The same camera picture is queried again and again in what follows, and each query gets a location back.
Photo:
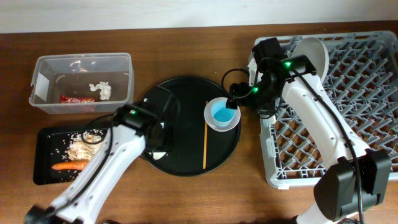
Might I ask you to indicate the pile of white rice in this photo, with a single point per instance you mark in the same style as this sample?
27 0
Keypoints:
65 142

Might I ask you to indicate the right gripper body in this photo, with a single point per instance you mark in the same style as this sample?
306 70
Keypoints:
248 94

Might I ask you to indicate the white paper cup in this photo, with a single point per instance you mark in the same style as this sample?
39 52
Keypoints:
158 155

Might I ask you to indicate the grey dishwasher rack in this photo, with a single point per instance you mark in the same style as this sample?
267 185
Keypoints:
346 108

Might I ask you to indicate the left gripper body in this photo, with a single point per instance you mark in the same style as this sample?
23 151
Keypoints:
165 142

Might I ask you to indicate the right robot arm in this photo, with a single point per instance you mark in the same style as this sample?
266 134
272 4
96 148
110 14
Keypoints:
356 177

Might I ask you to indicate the wooden chopstick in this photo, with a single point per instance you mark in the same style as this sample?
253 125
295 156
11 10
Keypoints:
205 145

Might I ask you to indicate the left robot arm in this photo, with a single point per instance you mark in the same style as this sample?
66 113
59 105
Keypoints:
135 128

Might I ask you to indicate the white tissue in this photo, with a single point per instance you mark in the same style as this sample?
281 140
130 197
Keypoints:
104 90

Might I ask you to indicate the black rectangular tray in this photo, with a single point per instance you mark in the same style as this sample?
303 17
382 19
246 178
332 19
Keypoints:
48 139

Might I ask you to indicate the orange carrot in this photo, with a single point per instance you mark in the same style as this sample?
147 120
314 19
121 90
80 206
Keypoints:
71 165

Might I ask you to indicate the grey plate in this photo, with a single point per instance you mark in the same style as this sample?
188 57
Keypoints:
317 54

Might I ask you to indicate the round black serving tray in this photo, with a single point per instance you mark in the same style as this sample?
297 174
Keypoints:
185 157

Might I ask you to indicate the clear plastic bin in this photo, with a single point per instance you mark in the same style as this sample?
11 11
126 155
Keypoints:
71 74

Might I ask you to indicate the pile of peanut shells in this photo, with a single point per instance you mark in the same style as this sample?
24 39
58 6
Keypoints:
84 146

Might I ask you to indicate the red snack wrapper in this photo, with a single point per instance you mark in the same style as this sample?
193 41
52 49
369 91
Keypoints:
67 99

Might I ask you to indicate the small white bowl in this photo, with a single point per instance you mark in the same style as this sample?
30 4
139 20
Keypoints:
209 120

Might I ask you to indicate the blue plastic cup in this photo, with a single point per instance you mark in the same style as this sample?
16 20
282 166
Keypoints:
221 115

